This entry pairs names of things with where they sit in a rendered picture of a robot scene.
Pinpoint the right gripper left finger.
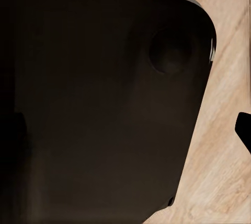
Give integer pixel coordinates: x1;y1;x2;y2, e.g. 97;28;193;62
0;112;27;174

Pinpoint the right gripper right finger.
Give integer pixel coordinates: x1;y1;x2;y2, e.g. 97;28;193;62
235;112;251;153

